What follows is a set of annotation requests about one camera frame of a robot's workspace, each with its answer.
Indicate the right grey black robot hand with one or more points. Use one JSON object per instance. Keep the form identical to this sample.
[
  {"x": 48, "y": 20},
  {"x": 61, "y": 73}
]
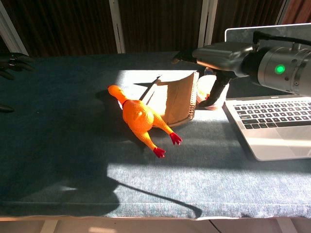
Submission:
[{"x": 223, "y": 57}]

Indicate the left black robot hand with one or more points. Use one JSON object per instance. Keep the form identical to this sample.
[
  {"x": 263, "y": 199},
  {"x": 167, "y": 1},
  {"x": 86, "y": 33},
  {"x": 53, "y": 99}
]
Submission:
[{"x": 14, "y": 61}]

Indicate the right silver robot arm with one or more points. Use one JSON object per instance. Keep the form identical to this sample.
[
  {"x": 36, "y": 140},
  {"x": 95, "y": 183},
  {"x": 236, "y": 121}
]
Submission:
[{"x": 286, "y": 70}]

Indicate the round paper cup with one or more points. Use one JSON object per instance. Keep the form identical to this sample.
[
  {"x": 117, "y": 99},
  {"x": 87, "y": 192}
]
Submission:
[{"x": 205, "y": 83}]

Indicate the slim pen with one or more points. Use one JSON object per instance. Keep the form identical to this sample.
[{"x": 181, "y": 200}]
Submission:
[{"x": 151, "y": 87}]

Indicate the red curtain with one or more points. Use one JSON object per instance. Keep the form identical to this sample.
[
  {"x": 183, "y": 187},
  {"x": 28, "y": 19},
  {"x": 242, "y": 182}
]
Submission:
[{"x": 298, "y": 11}]

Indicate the dark blue table cloth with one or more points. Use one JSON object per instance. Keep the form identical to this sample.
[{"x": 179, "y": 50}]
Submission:
[{"x": 73, "y": 145}]

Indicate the orange rubber chicken toy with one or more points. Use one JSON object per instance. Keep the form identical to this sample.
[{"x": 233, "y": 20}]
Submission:
[{"x": 138, "y": 116}]

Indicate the white window frame post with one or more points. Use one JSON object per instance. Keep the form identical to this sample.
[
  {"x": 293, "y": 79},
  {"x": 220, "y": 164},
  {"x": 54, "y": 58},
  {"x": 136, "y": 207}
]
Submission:
[
  {"x": 12, "y": 31},
  {"x": 283, "y": 12},
  {"x": 206, "y": 21},
  {"x": 117, "y": 26}
]

